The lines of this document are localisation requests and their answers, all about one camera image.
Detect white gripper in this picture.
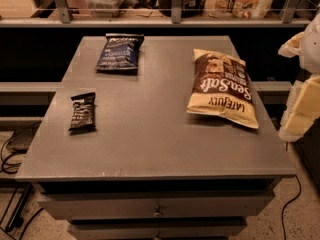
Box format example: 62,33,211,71
278,14,320,142

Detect brown and cream chip bag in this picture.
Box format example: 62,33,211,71
187,49,259,129

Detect colourful snack bag on shelf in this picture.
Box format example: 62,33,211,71
207,0,273,19

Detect blue chip bag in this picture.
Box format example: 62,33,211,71
95,33,144,71

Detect small black snack bag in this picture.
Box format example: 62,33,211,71
69,92,96,131

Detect clear plastic container on shelf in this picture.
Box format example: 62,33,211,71
85,0,124,18

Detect upper grey drawer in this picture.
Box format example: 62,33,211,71
38,191,274,220

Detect grey drawer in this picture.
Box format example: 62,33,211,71
68,219,247,240
38,191,274,220

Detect lower grey drawer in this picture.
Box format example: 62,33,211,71
68,219,247,240

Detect black power adapter box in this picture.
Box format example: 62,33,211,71
6,128,36,153

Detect black cable on right floor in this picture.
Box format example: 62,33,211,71
280,175,302,240

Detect grey metal shelf rail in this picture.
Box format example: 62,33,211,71
0,0,319,28

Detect black cables on left floor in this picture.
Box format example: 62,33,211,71
0,121,44,240

